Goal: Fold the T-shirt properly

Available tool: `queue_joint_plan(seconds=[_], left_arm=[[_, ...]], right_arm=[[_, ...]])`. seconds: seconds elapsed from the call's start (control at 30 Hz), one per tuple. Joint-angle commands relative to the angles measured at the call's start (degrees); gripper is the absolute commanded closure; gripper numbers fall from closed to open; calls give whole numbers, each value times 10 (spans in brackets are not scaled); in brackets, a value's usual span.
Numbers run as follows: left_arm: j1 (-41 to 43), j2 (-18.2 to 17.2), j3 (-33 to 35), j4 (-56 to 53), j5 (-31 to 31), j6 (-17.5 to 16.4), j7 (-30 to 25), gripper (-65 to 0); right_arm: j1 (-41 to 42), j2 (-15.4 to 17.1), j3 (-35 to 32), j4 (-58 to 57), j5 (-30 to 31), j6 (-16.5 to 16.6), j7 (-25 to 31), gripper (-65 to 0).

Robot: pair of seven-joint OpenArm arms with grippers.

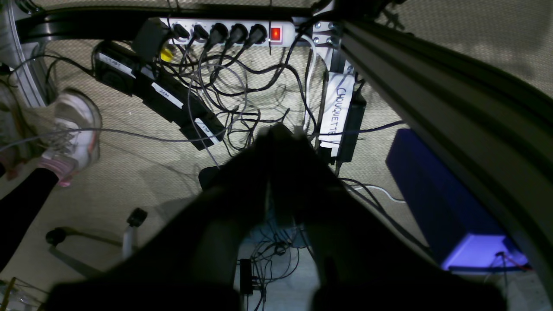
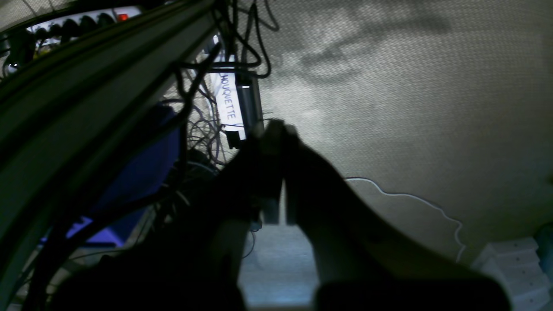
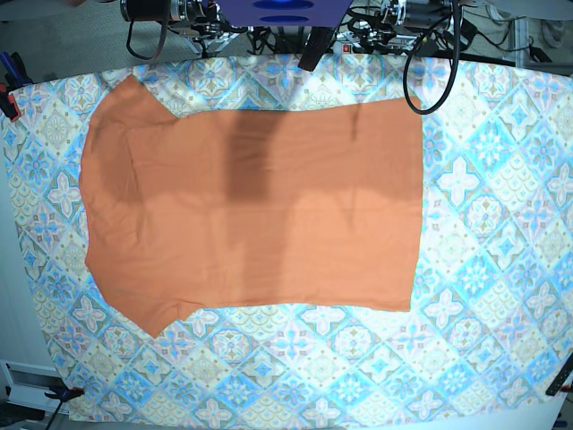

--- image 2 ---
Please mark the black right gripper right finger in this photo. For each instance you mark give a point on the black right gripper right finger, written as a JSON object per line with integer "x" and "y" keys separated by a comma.
{"x": 364, "y": 263}

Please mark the aluminium table frame rail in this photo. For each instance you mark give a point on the aluminium table frame rail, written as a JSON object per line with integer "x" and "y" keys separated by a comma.
{"x": 63, "y": 115}

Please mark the white power strip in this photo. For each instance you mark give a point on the white power strip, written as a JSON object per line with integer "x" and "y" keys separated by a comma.
{"x": 70, "y": 27}

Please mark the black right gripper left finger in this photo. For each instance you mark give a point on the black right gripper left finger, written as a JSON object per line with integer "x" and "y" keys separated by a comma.
{"x": 194, "y": 263}

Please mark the white labelled adapter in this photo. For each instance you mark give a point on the white labelled adapter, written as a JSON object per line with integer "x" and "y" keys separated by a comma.
{"x": 238, "y": 102}

